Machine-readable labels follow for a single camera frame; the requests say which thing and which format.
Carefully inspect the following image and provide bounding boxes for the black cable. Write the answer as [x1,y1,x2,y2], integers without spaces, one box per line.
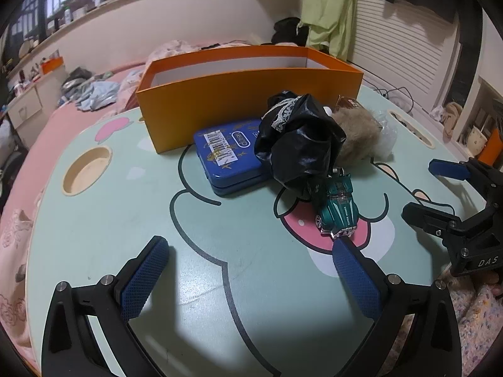
[369,85,415,114]

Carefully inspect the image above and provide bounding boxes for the black glossy plastic bag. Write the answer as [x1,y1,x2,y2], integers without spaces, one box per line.
[254,92,347,200]

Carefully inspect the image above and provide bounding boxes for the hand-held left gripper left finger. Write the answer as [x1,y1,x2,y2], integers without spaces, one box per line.
[41,236,170,377]

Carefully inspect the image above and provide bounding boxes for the light green hanging garment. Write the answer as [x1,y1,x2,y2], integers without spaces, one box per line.
[302,0,359,62]

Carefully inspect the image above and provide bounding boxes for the dark grey clothes pile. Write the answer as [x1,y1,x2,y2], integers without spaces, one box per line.
[60,67,94,92]

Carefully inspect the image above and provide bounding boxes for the small orange box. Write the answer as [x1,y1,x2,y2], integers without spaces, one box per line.
[41,57,64,75]

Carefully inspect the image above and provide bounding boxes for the black clothes heap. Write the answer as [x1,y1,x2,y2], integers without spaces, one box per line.
[270,17,310,46]

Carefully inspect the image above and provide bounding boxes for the blue tin box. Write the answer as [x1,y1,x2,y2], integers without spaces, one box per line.
[193,117,276,197]

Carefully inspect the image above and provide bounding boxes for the light blue clothes pile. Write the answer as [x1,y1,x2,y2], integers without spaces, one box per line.
[76,82,119,111]

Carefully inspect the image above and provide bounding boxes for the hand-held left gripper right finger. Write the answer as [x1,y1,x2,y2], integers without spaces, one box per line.
[332,237,461,377]

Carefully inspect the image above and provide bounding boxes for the black lace hair tie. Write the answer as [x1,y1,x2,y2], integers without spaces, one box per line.
[263,93,301,131]

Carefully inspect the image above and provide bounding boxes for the white cabinet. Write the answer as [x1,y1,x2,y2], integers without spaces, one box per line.
[8,85,42,129]

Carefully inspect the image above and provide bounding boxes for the clear plastic bag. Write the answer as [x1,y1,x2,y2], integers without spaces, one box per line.
[373,111,398,158]

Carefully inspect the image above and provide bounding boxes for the beige plush item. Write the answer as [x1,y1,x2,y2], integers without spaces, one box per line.
[441,101,465,135]

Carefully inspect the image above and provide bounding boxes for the orange cardboard box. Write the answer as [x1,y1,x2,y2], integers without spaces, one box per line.
[135,45,364,155]

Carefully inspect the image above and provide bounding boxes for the brown lens sunglasses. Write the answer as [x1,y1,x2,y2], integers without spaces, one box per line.
[335,95,363,111]

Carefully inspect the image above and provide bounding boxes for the cartoon printed green desktop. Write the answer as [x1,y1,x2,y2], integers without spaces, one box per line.
[25,82,492,377]

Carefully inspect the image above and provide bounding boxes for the pink bed sheet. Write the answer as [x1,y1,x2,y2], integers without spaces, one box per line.
[0,63,148,362]

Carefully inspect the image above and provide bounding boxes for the crumpled pink blanket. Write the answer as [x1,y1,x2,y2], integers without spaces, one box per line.
[118,39,252,99]

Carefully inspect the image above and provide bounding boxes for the green toy car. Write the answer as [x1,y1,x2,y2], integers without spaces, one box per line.
[313,174,361,241]

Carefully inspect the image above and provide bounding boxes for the brown fluffy scrunchie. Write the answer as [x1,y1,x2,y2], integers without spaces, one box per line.
[332,107,383,166]

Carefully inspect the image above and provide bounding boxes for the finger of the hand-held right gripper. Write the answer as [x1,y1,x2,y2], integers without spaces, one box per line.
[401,201,495,247]
[428,157,503,196]

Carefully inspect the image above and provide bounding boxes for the white cup with straw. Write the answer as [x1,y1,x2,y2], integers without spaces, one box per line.
[466,125,490,150]

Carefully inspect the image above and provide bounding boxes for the white louvered door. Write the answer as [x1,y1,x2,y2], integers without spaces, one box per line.
[353,0,461,112]

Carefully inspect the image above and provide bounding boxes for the white plastic bag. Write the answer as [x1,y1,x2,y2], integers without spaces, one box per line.
[0,119,15,155]

